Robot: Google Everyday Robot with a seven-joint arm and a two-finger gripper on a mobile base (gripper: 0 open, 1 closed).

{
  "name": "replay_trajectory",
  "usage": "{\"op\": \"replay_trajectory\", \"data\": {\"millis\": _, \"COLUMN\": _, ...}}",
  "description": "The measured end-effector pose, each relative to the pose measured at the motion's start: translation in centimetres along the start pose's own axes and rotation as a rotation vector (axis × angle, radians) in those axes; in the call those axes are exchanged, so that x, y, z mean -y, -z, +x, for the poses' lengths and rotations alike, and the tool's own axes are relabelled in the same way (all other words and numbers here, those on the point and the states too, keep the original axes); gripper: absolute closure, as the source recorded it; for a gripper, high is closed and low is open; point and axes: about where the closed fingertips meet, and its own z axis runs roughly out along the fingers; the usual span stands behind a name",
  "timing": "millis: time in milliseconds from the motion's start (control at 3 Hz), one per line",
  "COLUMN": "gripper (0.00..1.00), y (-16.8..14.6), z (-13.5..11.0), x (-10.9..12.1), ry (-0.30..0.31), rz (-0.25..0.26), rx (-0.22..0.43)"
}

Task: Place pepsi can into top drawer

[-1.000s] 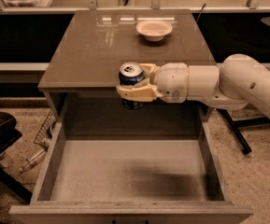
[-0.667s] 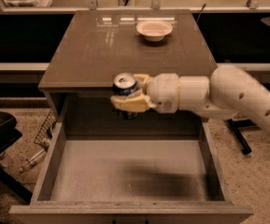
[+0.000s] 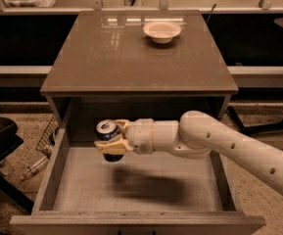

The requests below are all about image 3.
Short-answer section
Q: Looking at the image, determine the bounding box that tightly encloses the clear plastic bottle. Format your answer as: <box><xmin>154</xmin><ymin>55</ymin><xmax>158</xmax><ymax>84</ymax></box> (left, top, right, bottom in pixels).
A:
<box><xmin>21</xmin><ymin>156</ymin><xmax>49</xmax><ymax>181</ymax></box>

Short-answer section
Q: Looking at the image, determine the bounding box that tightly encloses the blue pepsi can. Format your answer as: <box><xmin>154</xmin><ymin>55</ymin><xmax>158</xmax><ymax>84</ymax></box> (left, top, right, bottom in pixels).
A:
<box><xmin>96</xmin><ymin>119</ymin><xmax>123</xmax><ymax>163</ymax></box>

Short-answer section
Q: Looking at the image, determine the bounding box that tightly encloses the black metal stand leg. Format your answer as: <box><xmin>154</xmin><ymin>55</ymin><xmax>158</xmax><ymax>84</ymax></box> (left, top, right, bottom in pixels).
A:
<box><xmin>227</xmin><ymin>106</ymin><xmax>283</xmax><ymax>136</ymax></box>

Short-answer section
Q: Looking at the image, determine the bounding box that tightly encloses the wire mesh basket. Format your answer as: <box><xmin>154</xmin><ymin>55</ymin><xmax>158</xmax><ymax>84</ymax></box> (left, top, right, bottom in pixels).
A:
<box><xmin>36</xmin><ymin>117</ymin><xmax>59</xmax><ymax>157</ymax></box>

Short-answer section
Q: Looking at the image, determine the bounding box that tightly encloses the brown cabinet with glossy top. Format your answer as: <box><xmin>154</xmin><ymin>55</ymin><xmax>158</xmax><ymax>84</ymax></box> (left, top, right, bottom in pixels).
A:
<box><xmin>41</xmin><ymin>11</ymin><xmax>238</xmax><ymax>146</ymax></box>

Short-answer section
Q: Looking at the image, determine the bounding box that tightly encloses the white paper bowl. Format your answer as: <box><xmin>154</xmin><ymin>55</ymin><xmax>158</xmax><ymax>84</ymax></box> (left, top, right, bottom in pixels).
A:
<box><xmin>143</xmin><ymin>22</ymin><xmax>181</xmax><ymax>44</ymax></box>

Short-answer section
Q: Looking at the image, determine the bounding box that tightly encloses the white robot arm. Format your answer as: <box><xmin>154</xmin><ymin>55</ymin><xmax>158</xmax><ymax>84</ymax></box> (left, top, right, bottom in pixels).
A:
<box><xmin>94</xmin><ymin>111</ymin><xmax>283</xmax><ymax>196</ymax></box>

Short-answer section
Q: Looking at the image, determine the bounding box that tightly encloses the open top drawer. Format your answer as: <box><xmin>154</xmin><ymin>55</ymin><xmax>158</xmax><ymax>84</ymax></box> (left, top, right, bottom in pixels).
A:
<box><xmin>10</xmin><ymin>130</ymin><xmax>265</xmax><ymax>235</ymax></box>

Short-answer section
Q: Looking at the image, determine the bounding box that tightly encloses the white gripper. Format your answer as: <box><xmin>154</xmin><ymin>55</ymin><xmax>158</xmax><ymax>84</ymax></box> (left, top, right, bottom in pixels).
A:
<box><xmin>94</xmin><ymin>118</ymin><xmax>154</xmax><ymax>155</ymax></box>

